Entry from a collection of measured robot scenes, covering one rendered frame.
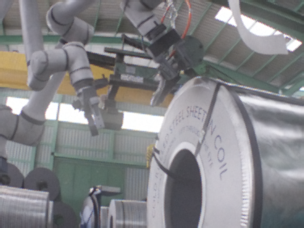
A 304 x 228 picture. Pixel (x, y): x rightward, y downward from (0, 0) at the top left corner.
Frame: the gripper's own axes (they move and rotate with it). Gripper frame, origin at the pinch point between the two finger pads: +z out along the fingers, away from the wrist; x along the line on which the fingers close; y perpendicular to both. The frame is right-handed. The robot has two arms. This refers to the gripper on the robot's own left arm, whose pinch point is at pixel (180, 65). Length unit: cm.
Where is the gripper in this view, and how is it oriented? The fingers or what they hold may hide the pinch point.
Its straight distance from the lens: 113.5
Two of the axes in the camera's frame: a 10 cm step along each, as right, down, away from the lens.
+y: -1.6, -0.7, 9.9
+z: 6.1, 7.8, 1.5
